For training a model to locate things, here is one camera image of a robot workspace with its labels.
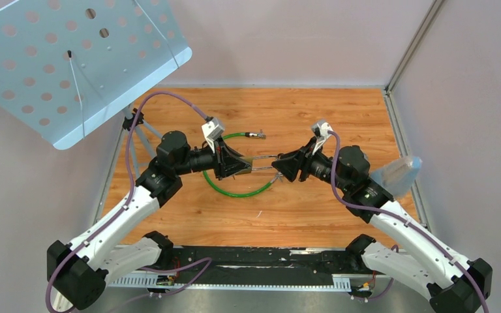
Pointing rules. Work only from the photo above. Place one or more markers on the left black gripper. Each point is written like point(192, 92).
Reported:
point(227, 162)

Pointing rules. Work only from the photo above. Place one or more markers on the perforated light blue metal plate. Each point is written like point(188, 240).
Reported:
point(67, 67)

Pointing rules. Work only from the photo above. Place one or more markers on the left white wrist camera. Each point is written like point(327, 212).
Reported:
point(212, 130)

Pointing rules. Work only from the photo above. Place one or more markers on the clear blue plastic bag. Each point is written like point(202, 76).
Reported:
point(398, 176)

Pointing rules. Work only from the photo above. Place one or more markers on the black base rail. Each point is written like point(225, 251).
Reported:
point(258, 269)

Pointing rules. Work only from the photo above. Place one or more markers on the brass padlock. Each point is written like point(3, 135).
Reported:
point(258, 163)

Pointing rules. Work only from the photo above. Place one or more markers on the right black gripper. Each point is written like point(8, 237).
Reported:
point(289, 163)

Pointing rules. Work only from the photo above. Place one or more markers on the grey tripod stand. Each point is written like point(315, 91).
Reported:
point(141, 136)

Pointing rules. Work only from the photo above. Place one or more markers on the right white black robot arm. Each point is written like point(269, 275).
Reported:
point(448, 280)

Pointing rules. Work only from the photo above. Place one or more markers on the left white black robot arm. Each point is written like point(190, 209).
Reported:
point(81, 269)

